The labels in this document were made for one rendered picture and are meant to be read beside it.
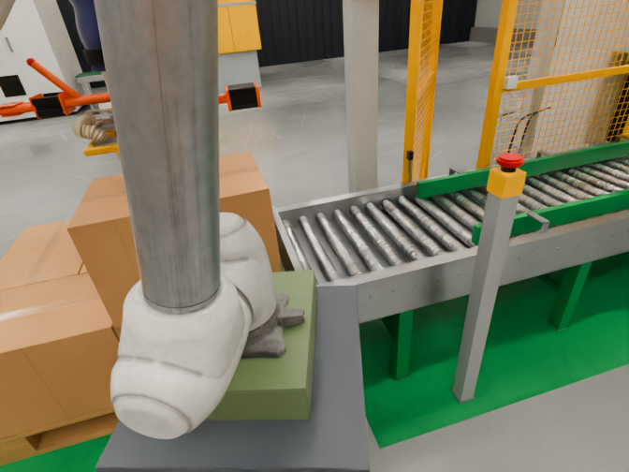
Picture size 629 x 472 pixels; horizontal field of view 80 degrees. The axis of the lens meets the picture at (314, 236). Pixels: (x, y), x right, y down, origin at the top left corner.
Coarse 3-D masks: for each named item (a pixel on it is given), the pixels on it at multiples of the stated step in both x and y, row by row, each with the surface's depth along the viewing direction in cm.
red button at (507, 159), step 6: (498, 156) 105; (504, 156) 104; (510, 156) 103; (516, 156) 103; (498, 162) 104; (504, 162) 102; (510, 162) 101; (516, 162) 101; (522, 162) 101; (504, 168) 104; (510, 168) 103; (516, 168) 104
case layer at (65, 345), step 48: (48, 240) 187; (0, 288) 155; (48, 288) 152; (0, 336) 130; (48, 336) 129; (96, 336) 131; (0, 384) 129; (48, 384) 135; (96, 384) 141; (0, 432) 139
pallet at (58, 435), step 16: (96, 416) 148; (112, 416) 159; (32, 432) 143; (48, 432) 156; (64, 432) 155; (80, 432) 154; (96, 432) 154; (112, 432) 155; (0, 448) 143; (16, 448) 145; (32, 448) 147; (48, 448) 150; (0, 464) 147
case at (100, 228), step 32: (224, 160) 147; (96, 192) 130; (224, 192) 121; (256, 192) 121; (96, 224) 111; (128, 224) 113; (256, 224) 127; (96, 256) 115; (128, 256) 118; (96, 288) 120; (128, 288) 124
